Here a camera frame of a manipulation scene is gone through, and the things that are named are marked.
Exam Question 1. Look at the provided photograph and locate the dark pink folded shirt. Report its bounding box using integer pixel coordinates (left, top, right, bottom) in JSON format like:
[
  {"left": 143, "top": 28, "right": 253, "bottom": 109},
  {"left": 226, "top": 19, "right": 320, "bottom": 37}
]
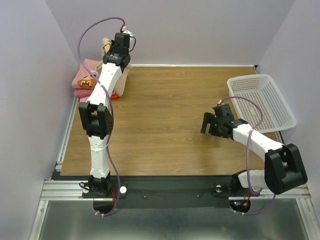
[{"left": 73, "top": 88, "right": 93, "bottom": 99}]

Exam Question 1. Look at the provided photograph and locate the beige t shirt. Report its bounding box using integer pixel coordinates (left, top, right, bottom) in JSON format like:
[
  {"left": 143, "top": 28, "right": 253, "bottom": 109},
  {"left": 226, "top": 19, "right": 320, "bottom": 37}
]
[{"left": 101, "top": 37, "right": 133, "bottom": 97}]

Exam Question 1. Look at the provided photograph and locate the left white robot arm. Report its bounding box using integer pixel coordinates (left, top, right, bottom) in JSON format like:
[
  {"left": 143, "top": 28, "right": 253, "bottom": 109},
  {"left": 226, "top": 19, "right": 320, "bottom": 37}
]
[{"left": 78, "top": 30, "right": 133, "bottom": 198}]

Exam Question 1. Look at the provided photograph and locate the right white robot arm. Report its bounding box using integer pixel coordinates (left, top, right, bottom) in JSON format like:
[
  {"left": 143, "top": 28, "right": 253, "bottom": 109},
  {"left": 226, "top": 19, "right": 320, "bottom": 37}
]
[{"left": 200, "top": 104, "right": 308, "bottom": 195}]

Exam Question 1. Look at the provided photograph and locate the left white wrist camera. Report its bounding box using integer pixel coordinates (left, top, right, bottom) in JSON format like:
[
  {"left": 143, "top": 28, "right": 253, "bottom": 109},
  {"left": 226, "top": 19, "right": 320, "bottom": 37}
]
[{"left": 120, "top": 25, "right": 134, "bottom": 38}]

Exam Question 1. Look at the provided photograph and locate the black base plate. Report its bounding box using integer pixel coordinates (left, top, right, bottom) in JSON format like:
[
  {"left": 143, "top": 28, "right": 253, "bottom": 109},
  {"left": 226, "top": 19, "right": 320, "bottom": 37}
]
[{"left": 81, "top": 174, "right": 261, "bottom": 210}]

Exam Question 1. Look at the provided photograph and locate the white plastic basket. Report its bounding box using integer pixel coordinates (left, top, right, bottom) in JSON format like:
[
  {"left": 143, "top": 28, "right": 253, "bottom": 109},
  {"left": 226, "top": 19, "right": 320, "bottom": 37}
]
[{"left": 227, "top": 74, "right": 297, "bottom": 134}]

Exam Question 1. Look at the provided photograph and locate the light pink folded shirt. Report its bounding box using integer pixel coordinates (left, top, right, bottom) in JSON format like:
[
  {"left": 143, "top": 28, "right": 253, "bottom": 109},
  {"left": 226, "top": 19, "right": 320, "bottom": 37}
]
[{"left": 79, "top": 96, "right": 89, "bottom": 103}]

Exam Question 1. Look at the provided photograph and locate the aluminium frame rail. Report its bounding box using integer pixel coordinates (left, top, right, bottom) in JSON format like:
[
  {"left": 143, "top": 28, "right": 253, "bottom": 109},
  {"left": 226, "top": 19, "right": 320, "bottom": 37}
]
[{"left": 28, "top": 98, "right": 88, "bottom": 240}]

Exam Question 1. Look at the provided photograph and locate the pink printed folded shirt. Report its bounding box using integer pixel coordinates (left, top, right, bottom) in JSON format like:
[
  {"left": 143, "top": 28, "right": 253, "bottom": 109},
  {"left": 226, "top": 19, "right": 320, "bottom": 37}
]
[{"left": 71, "top": 59, "right": 100, "bottom": 90}]

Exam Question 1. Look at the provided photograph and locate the orange folded shirt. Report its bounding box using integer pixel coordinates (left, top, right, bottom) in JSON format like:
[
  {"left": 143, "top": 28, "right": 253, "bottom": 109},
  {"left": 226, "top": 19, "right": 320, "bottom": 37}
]
[{"left": 110, "top": 91, "right": 120, "bottom": 100}]

